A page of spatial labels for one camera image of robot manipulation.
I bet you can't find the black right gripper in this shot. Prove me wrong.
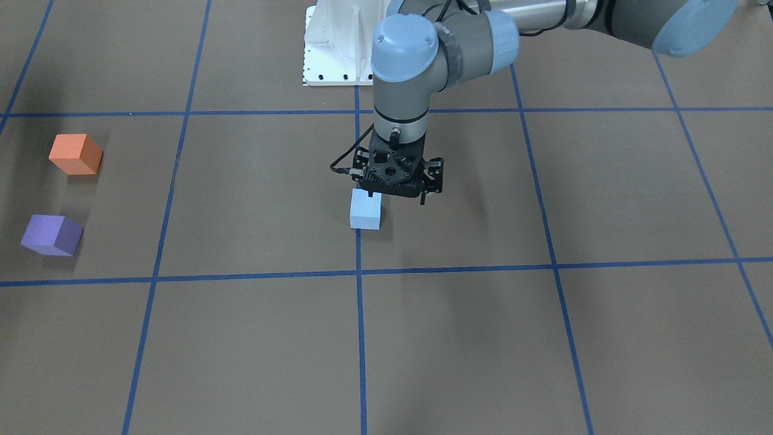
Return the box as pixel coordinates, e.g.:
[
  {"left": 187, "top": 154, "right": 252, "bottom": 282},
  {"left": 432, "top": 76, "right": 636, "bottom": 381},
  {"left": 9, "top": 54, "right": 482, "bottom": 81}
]
[{"left": 330, "top": 127, "right": 444, "bottom": 206}]

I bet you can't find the light blue foam block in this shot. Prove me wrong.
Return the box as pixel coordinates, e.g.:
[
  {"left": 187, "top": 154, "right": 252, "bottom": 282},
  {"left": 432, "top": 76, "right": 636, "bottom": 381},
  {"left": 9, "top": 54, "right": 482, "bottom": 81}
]
[{"left": 350, "top": 188, "right": 383, "bottom": 230}]

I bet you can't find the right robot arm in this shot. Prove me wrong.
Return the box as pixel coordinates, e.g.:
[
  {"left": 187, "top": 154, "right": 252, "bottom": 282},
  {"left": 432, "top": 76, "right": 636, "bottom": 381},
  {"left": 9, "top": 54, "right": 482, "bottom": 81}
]
[{"left": 330, "top": 1, "right": 738, "bottom": 202}]

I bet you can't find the orange foam block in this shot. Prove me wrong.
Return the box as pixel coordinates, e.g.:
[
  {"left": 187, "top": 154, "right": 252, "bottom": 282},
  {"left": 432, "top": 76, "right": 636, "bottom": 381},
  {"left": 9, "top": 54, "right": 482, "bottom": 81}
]
[{"left": 48, "top": 134, "right": 104, "bottom": 175}]

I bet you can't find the purple foam block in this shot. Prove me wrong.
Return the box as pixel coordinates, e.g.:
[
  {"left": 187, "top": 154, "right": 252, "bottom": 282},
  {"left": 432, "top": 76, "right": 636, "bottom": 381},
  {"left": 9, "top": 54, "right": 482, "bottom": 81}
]
[{"left": 21, "top": 214, "right": 85, "bottom": 257}]

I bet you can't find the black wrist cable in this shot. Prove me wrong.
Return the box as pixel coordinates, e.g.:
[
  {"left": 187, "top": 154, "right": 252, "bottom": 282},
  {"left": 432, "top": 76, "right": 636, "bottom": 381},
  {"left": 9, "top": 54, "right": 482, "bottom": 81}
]
[{"left": 330, "top": 124, "right": 378, "bottom": 177}]

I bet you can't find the white pedestal base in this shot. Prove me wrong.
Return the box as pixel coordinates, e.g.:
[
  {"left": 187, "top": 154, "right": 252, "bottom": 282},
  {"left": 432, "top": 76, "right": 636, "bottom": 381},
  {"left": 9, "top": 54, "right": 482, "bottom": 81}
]
[{"left": 302, "top": 1, "right": 388, "bottom": 86}]

